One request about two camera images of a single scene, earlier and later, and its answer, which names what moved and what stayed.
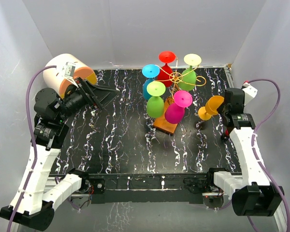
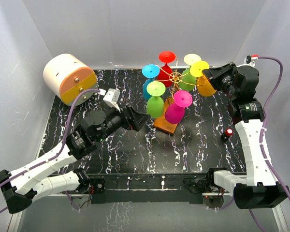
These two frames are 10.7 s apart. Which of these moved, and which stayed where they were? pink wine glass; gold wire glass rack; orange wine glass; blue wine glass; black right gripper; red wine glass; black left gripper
Moved: orange wine glass; black left gripper; black right gripper
Stayed: gold wire glass rack; red wine glass; blue wine glass; pink wine glass
